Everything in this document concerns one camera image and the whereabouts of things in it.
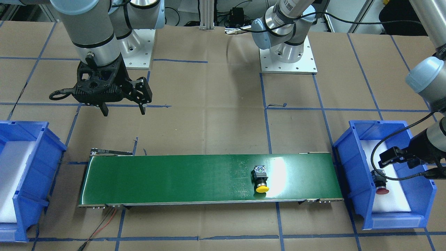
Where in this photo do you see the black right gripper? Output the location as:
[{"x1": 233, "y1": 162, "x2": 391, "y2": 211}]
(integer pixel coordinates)
[{"x1": 72, "y1": 54, "x2": 153, "y2": 116}]

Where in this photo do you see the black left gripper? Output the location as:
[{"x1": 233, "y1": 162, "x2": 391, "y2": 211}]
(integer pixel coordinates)
[{"x1": 378, "y1": 138, "x2": 443, "y2": 171}]

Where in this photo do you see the red push button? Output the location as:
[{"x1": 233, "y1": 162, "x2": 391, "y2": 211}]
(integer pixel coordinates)
[{"x1": 371, "y1": 170, "x2": 389, "y2": 195}]

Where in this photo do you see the yellow push button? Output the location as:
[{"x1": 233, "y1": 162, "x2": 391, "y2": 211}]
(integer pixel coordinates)
[{"x1": 252, "y1": 165, "x2": 269, "y2": 193}]

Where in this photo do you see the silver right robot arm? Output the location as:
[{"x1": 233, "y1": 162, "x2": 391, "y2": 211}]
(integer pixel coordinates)
[{"x1": 49, "y1": 0, "x2": 165, "y2": 116}]

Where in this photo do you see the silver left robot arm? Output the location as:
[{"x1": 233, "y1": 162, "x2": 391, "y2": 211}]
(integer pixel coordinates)
[{"x1": 248, "y1": 0, "x2": 446, "y2": 173}]

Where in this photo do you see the blue plastic bin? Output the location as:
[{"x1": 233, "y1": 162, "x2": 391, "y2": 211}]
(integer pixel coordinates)
[
  {"x1": 333, "y1": 120, "x2": 437, "y2": 230},
  {"x1": 0, "y1": 121, "x2": 67, "y2": 242}
]

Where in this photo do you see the white foam pad bin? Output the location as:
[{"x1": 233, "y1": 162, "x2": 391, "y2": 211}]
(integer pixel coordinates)
[
  {"x1": 360, "y1": 140, "x2": 412, "y2": 213},
  {"x1": 0, "y1": 141, "x2": 36, "y2": 223}
]

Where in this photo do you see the green conveyor belt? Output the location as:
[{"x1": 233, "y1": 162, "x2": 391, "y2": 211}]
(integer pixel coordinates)
[{"x1": 78, "y1": 153, "x2": 343, "y2": 207}]

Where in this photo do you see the black braided cable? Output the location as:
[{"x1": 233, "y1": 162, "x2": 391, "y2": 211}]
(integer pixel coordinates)
[{"x1": 371, "y1": 112, "x2": 436, "y2": 181}]

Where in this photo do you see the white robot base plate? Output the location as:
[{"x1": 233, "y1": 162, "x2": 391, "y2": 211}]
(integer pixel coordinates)
[{"x1": 118, "y1": 30, "x2": 156, "y2": 70}]

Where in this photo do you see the red black conveyor wire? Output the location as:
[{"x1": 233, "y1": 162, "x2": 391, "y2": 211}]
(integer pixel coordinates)
[{"x1": 77, "y1": 208, "x2": 119, "y2": 251}]

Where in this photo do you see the aluminium frame post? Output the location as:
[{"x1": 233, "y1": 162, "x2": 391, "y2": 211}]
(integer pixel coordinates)
[{"x1": 198, "y1": 0, "x2": 217, "y2": 30}]

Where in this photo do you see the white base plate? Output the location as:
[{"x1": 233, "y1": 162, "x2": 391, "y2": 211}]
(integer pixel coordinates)
[{"x1": 259, "y1": 36, "x2": 318, "y2": 74}]

